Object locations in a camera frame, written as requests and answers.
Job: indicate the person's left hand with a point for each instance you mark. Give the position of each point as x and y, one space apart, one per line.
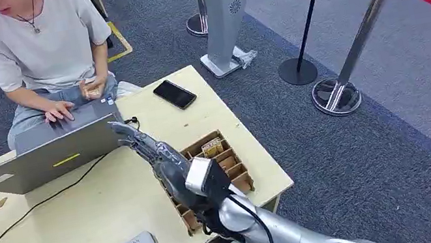
97 84

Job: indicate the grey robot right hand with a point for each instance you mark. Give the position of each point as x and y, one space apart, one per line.
165 164

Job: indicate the person's right hand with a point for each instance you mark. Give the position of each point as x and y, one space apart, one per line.
59 111

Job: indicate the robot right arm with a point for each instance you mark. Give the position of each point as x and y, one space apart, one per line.
287 235

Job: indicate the grey laptop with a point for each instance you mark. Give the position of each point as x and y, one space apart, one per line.
50 157

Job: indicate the stack of cards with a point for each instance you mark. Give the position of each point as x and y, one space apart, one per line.
212 147

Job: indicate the person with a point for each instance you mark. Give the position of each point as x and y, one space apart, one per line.
41 49

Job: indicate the wooden card box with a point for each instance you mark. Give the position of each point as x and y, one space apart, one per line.
234 165

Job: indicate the black smartphone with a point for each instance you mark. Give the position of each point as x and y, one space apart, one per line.
174 94

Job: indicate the chrome stanchion base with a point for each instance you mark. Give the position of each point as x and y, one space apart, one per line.
197 25

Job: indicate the clear plastic bag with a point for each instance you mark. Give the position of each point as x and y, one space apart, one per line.
246 56

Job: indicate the grey standing kiosk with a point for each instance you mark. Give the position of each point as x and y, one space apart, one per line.
223 10

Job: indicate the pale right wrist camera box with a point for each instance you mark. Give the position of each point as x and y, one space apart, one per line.
200 175

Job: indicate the black stanchion post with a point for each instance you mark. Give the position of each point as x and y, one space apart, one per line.
304 27

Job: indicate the chrome stanchion post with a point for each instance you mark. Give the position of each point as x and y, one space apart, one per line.
362 30

